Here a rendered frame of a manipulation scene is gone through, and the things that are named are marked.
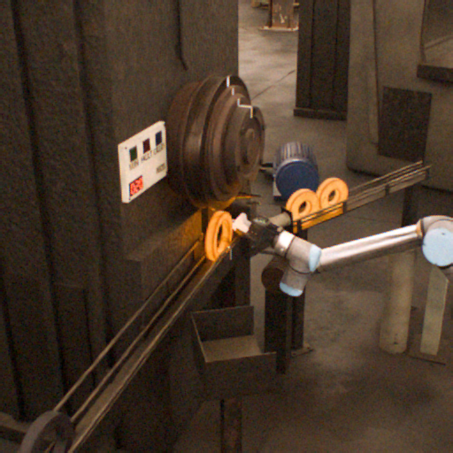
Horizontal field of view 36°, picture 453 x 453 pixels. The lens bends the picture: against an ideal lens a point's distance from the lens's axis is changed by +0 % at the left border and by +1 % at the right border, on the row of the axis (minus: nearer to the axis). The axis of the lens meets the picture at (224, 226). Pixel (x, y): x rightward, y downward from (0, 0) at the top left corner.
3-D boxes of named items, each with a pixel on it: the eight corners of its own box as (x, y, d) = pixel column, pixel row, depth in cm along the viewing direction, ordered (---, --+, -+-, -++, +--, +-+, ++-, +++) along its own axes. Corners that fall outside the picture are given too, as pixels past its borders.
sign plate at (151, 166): (122, 202, 212) (117, 145, 204) (162, 172, 234) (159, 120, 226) (128, 203, 211) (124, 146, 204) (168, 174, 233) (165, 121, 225)
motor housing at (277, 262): (257, 372, 308) (258, 264, 285) (274, 345, 326) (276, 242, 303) (286, 379, 303) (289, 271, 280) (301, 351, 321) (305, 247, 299)
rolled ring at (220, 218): (233, 204, 263) (225, 203, 265) (212, 224, 248) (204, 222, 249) (233, 248, 271) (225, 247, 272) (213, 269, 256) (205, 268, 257)
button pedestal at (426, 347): (407, 359, 315) (421, 235, 289) (416, 332, 335) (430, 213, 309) (444, 368, 309) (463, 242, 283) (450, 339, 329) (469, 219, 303)
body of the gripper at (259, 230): (257, 212, 269) (285, 226, 266) (250, 230, 273) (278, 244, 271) (249, 220, 263) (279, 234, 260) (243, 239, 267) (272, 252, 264)
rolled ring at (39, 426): (67, 398, 176) (56, 395, 177) (21, 453, 161) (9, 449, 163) (78, 450, 185) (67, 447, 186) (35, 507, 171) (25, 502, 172)
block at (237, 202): (225, 256, 287) (225, 203, 277) (233, 248, 293) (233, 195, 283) (249, 261, 283) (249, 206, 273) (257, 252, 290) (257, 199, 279)
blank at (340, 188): (313, 184, 296) (318, 186, 293) (342, 172, 302) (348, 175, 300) (315, 216, 303) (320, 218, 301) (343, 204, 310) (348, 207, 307)
